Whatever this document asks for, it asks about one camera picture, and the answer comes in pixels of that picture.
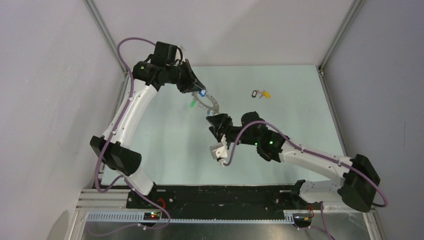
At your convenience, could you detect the large metal keyring with clips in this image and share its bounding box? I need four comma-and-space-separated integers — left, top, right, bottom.
191, 92, 220, 116

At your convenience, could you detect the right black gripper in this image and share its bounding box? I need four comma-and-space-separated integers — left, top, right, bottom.
206, 113, 259, 146

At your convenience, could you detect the yellow key tag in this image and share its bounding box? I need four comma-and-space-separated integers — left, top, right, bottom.
258, 90, 271, 99

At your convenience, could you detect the aluminium frame post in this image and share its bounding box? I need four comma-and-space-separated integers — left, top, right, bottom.
83, 0, 127, 74
317, 0, 366, 73

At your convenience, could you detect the right aluminium frame post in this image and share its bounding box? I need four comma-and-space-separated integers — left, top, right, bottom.
317, 0, 366, 73

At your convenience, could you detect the grey slotted cable duct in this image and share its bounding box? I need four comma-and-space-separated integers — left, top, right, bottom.
86, 211, 294, 224

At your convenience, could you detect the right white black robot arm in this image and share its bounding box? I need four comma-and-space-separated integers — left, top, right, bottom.
206, 111, 388, 213

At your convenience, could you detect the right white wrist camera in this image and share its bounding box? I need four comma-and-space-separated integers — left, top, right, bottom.
209, 136, 228, 165

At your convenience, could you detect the blue key tag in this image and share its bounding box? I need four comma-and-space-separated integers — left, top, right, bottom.
199, 90, 207, 97

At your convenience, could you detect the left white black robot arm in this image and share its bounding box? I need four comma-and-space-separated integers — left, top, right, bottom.
90, 41, 207, 208

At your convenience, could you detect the left aluminium frame post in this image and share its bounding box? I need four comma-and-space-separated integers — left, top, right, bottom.
83, 0, 127, 74

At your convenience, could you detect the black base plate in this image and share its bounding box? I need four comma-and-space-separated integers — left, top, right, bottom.
126, 184, 320, 219

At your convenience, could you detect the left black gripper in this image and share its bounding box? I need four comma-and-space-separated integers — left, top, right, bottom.
165, 59, 206, 94

